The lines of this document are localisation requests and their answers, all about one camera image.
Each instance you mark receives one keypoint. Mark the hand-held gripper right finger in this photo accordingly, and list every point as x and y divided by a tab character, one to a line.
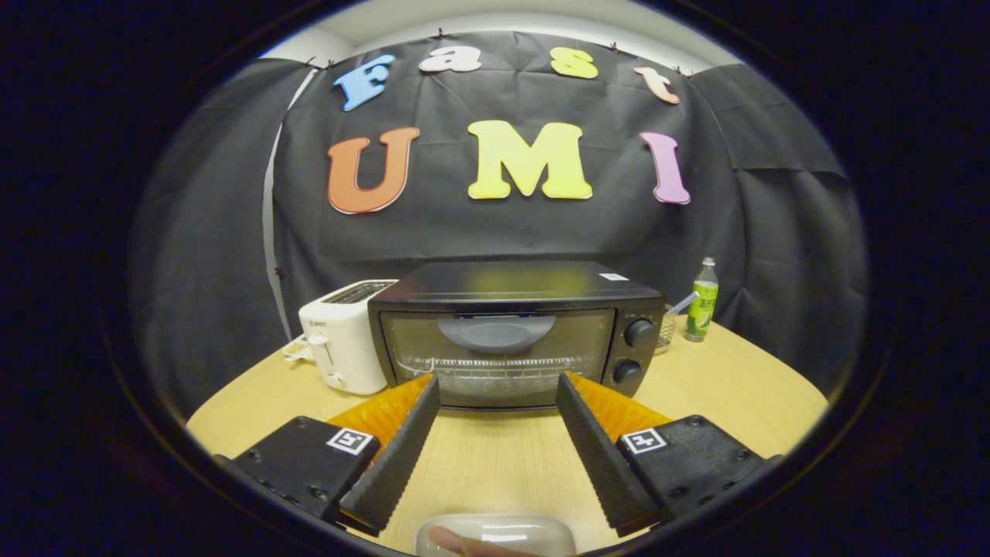
599	456

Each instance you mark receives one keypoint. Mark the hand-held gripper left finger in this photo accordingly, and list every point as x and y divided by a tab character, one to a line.
398	464

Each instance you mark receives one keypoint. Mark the black toaster oven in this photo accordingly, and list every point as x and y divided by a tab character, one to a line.
503	282

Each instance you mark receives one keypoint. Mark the white pop-up toaster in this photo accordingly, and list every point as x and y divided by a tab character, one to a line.
348	348

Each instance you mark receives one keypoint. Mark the small white plate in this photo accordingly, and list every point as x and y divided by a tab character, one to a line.
526	534

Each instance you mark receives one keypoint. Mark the small clear container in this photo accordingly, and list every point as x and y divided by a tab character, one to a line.
294	350

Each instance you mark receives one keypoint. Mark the striped straw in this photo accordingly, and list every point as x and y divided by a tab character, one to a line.
684	303

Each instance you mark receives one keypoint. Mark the green label drink bottle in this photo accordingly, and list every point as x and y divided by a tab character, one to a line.
701	309

